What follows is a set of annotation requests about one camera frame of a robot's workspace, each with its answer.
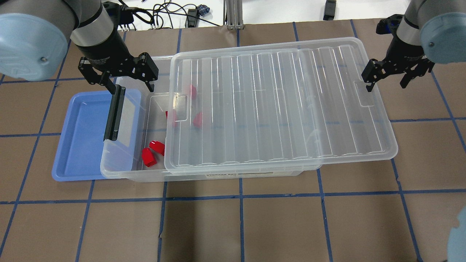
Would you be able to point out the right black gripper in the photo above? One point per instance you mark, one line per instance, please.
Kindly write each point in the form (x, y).
(407, 54)

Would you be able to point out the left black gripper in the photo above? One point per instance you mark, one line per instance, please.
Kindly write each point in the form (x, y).
(105, 51)

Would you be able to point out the clear plastic box lid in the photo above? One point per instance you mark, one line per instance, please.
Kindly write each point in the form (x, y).
(353, 122)

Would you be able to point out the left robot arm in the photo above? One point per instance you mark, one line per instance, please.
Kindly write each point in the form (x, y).
(34, 37)

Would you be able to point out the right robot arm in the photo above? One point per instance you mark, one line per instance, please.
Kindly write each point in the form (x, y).
(429, 32)

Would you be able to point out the red block back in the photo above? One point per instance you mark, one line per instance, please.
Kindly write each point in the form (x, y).
(192, 92)

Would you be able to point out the clear plastic storage box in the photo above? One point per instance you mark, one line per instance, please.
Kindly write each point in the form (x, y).
(257, 119)

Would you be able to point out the blue plastic tray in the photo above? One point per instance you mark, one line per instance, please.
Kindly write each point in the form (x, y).
(82, 147)

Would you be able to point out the black adapter top edge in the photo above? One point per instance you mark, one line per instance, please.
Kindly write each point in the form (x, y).
(329, 10)

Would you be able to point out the black box latch handle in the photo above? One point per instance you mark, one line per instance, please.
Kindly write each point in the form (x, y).
(115, 114)

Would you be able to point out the aluminium frame post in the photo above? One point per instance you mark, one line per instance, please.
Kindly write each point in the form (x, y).
(233, 13)

